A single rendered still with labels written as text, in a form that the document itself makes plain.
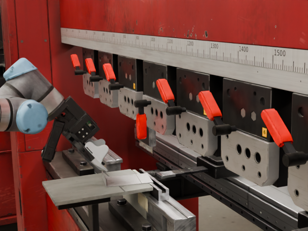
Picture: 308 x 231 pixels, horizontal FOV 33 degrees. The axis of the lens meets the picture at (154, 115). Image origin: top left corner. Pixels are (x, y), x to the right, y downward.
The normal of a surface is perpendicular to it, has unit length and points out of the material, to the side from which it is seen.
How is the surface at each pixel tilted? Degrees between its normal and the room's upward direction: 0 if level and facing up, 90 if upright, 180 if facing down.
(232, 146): 90
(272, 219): 90
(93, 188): 0
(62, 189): 0
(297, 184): 90
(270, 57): 90
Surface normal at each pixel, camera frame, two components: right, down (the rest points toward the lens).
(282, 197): -0.02, -0.98
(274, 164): 0.38, 0.18
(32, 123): 0.66, 0.14
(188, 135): -0.93, 0.10
